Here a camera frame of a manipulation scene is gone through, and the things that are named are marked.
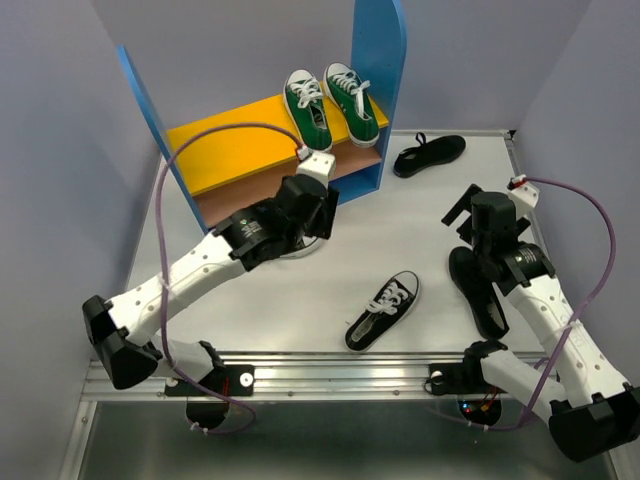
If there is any black canvas sneaker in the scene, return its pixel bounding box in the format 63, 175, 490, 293
279, 237, 325, 260
344, 270, 421, 354

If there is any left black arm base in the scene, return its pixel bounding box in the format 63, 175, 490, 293
164, 364, 255, 397

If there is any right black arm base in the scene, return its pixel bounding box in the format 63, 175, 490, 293
423, 362, 495, 396

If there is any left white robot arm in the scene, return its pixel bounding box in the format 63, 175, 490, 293
82, 174, 339, 394

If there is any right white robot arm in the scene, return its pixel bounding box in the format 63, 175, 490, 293
424, 176, 639, 462

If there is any black leather shoe right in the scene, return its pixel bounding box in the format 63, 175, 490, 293
448, 246, 509, 340

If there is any black slip-on shoe far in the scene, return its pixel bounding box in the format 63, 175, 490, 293
393, 132, 466, 178

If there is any yellow upper shelf board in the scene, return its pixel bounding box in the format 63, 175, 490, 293
168, 94, 382, 196

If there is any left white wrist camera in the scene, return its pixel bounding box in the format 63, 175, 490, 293
296, 152, 336, 184

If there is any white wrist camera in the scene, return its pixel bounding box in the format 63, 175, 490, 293
296, 152, 336, 184
507, 175, 539, 215

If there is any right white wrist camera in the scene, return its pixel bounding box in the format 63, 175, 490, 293
507, 175, 539, 215

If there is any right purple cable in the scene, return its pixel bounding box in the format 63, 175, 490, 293
469, 175, 617, 432

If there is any purple cable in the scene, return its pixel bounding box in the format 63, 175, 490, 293
155, 122, 311, 437
469, 175, 617, 432

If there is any blue shoe shelf frame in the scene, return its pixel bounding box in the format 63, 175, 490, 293
117, 1, 407, 231

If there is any aluminium mounting rail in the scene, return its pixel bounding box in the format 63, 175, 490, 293
82, 352, 556, 401

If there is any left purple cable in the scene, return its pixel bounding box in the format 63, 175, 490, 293
155, 122, 311, 437

